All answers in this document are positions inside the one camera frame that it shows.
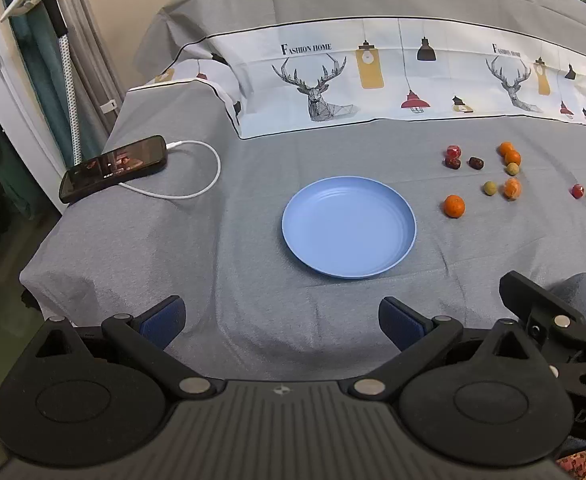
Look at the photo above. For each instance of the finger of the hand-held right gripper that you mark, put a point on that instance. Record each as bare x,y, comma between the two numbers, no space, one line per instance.
523,292

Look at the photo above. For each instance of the grey curtain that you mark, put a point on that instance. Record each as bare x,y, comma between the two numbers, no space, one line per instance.
90,60

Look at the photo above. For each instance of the tangerine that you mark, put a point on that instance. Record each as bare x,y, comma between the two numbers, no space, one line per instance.
513,188
454,206
506,148
513,158

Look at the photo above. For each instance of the white door frame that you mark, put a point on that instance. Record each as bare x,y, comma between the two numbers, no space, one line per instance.
3,85

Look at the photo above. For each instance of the dark red jujube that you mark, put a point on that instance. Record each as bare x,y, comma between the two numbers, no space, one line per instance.
453,163
476,162

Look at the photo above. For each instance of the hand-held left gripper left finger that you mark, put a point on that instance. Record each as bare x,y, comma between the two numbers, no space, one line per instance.
165,321

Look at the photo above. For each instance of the yellow-green round fruit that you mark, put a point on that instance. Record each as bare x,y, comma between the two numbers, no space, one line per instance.
512,169
489,188

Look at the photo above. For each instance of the grey bed sheet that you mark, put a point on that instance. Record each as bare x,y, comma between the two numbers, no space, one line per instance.
223,260

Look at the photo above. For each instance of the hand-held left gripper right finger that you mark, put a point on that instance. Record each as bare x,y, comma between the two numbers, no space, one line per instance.
402,327

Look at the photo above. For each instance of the teal curtain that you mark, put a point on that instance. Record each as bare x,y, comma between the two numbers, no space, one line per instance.
38,60

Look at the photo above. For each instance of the white deer print cloth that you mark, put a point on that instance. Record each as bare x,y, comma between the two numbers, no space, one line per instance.
423,75

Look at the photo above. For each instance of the blue plate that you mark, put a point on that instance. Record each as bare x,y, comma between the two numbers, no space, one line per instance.
348,227

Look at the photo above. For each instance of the red cherry tomato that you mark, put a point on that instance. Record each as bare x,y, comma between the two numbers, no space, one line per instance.
454,150
578,190

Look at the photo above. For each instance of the black smartphone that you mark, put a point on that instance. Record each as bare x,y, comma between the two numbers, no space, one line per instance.
113,167

